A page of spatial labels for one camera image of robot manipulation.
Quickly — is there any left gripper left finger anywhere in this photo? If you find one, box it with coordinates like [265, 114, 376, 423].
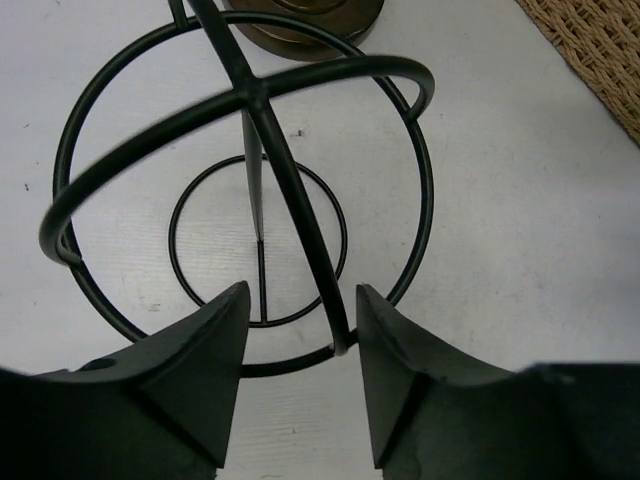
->
[1, 281, 249, 479]

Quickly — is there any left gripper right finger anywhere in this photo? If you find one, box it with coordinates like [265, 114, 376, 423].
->
[356, 285, 639, 479]

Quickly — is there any wicker basket with liner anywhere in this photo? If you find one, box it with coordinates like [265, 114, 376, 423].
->
[519, 0, 639, 142]

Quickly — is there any black wire hat stand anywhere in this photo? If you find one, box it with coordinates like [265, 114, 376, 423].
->
[39, 1, 435, 378]

